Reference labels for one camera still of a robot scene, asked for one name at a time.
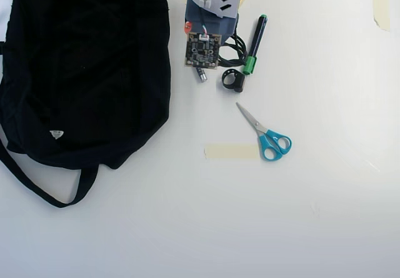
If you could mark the blue grey gripper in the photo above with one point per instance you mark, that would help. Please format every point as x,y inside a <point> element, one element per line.
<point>225,25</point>

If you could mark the black fabric bag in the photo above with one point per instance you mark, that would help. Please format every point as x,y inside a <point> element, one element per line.
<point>81,72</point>

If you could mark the black silver battery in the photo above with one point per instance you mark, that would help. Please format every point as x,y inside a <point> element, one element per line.
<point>201,75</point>

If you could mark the black marker with green cap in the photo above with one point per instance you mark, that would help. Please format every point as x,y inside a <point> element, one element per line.
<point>256,40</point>

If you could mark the long beige masking tape strip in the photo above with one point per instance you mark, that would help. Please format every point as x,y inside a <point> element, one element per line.
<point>231,151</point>

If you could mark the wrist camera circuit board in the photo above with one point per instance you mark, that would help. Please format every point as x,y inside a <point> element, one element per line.
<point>203,51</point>

